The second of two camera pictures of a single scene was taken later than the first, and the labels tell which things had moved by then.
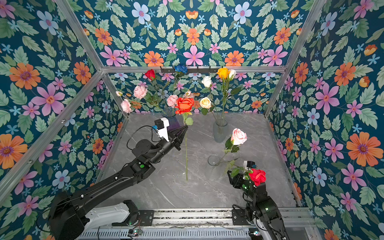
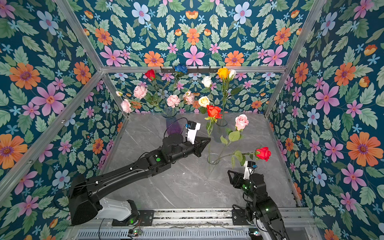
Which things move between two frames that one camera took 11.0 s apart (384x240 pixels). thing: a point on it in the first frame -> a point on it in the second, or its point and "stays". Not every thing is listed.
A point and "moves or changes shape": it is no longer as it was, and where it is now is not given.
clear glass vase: (213, 168) stays
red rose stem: (182, 106) -> (214, 113)
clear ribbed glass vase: (219, 130) stays
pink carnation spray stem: (140, 93) stays
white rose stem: (206, 81) stays
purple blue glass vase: (173, 122) stays
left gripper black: (174, 140) -> (200, 146)
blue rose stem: (180, 70) stays
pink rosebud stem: (238, 137) -> (241, 122)
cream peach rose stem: (205, 106) stays
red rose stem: (257, 176) moves or changes shape
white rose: (231, 75) stays
